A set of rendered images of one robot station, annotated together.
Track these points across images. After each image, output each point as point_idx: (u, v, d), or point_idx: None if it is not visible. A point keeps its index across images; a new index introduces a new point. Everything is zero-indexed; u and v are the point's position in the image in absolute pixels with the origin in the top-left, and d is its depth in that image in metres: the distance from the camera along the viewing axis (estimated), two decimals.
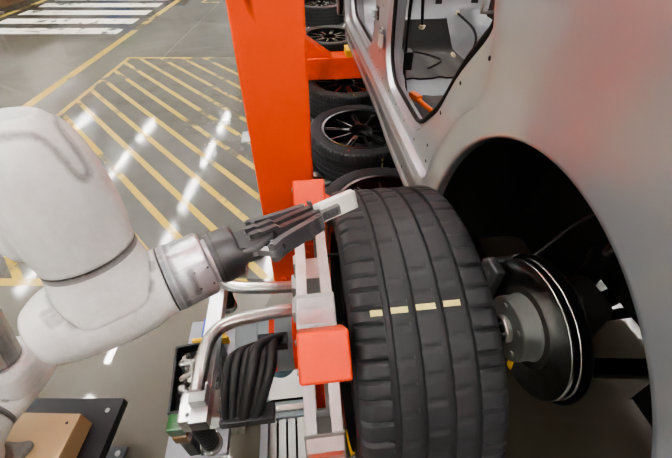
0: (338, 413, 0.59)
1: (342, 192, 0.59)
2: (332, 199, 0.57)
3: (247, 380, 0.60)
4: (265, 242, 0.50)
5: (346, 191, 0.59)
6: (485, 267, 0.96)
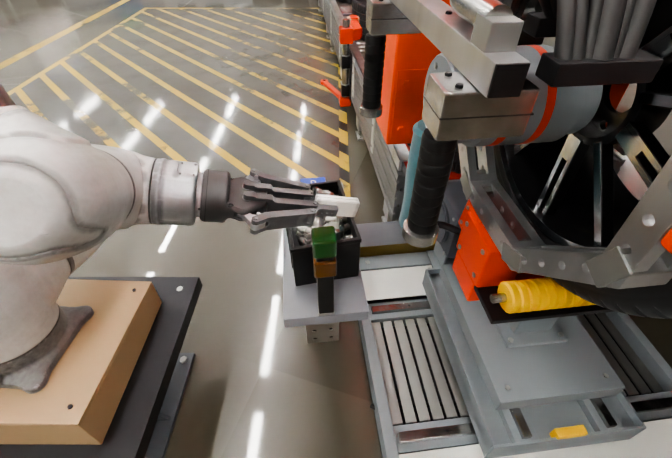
0: None
1: (345, 215, 0.60)
2: None
3: None
4: None
5: (348, 215, 0.60)
6: None
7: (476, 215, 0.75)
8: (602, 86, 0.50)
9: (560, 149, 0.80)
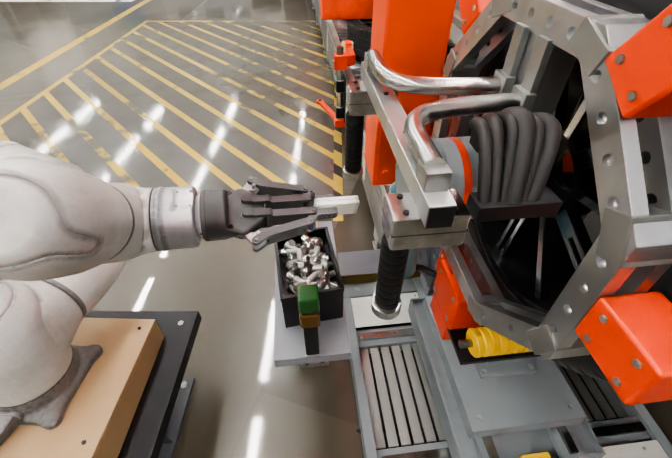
0: None
1: (346, 213, 0.60)
2: None
3: (526, 136, 0.37)
4: None
5: (349, 211, 0.60)
6: None
7: (448, 265, 0.83)
8: None
9: None
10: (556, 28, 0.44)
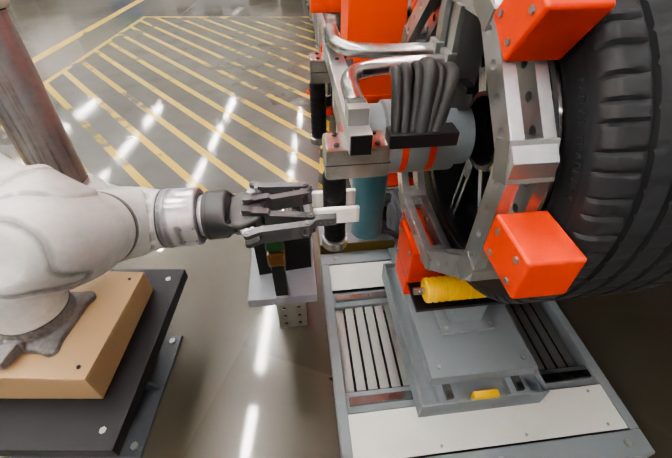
0: (550, 116, 0.45)
1: (345, 189, 0.59)
2: (333, 208, 0.56)
3: (428, 77, 0.46)
4: (250, 223, 0.54)
5: (349, 189, 0.59)
6: None
7: (407, 223, 0.92)
8: (475, 130, 0.66)
9: None
10: None
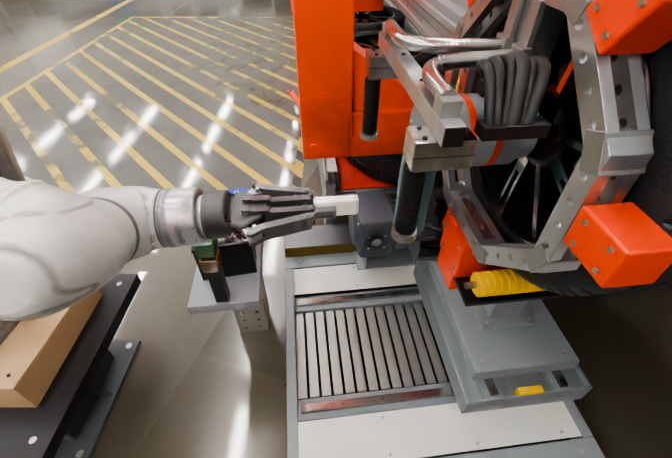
0: (644, 108, 0.46)
1: (347, 195, 0.58)
2: (332, 201, 0.57)
3: (522, 71, 0.46)
4: (250, 223, 0.54)
5: (351, 196, 0.58)
6: (559, 76, 0.84)
7: (454, 219, 0.93)
8: None
9: None
10: None
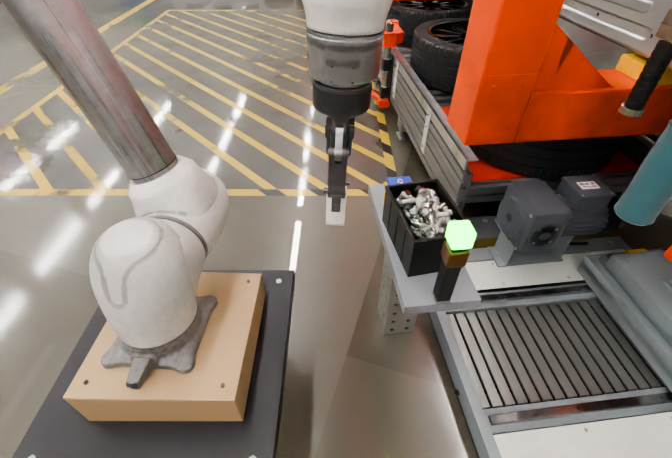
0: None
1: (344, 213, 0.60)
2: (345, 205, 0.58)
3: None
4: (344, 142, 0.48)
5: (344, 217, 0.60)
6: None
7: None
8: None
9: None
10: None
